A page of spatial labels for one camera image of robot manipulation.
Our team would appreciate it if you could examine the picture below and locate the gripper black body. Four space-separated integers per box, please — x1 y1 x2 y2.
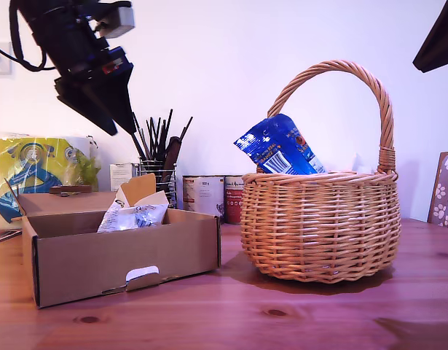
33 16 133 90

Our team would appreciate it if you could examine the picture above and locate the blue Easter egg bag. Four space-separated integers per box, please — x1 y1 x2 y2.
233 113 329 176

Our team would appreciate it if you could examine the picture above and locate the white Easter egg bag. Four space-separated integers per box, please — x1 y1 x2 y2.
96 198 170 234

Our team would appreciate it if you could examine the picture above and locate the brown cardboard box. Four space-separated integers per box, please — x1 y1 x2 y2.
4 173 223 310

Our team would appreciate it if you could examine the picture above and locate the woven wicker basket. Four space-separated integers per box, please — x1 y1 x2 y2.
240 60 402 285

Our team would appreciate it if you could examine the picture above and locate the dark wooden chopstick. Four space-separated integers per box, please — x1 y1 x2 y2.
154 116 162 161
160 108 173 161
129 131 148 161
146 117 156 161
178 116 194 143

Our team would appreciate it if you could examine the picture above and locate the yellow blue plastic wrapped pack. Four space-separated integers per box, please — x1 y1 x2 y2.
0 134 101 231

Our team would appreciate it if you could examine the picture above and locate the brown flat bar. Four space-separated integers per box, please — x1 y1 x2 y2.
50 184 93 197

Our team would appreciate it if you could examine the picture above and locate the tin can with white label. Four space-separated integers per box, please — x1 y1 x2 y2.
182 174 225 223

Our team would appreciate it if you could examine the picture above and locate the paw print chair cushion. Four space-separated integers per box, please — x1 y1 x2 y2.
433 153 448 230

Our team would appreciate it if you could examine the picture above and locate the dark flat booklet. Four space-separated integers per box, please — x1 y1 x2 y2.
0 228 23 246

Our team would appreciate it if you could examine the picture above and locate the tin can with red label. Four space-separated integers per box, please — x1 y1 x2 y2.
223 175 245 225

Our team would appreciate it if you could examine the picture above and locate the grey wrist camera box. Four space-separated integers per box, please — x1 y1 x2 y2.
72 0 136 39

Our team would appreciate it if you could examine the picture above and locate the thick black cable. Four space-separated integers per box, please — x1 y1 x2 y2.
8 0 56 72

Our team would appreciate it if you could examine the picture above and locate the thin black cable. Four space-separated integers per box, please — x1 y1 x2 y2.
0 42 32 70

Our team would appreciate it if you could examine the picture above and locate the brown handled knife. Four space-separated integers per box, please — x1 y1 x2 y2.
161 136 183 183

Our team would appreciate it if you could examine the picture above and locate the wire utensil holder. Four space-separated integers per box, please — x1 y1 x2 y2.
138 157 178 211

